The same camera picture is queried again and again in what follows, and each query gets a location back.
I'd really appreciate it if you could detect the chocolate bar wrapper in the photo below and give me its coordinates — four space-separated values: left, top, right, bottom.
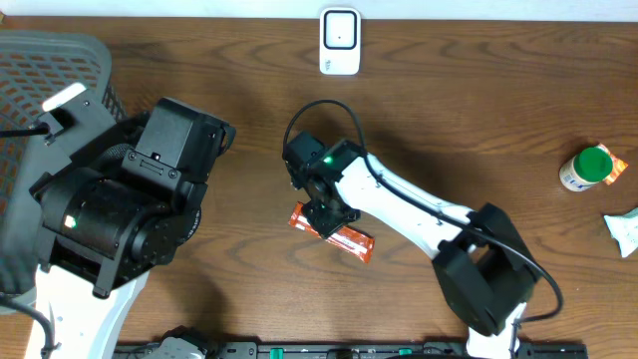
288 201 375 263

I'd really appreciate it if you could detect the white jar green lid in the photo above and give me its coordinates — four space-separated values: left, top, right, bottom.
559 147 613 191

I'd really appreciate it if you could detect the orange tissue pack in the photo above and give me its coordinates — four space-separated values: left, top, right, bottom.
597 144 628 185

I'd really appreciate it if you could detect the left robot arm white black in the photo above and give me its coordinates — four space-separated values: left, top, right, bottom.
27 83 236 358

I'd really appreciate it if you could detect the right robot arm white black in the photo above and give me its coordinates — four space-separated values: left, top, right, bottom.
282 132 540 358

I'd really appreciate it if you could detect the white barcode scanner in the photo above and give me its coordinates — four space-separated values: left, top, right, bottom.
319 7 362 76

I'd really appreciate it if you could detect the grey plastic shopping basket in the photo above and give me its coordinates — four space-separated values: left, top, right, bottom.
1 30 128 304

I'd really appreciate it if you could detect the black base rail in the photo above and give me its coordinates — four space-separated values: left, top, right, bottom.
113 340 589 359

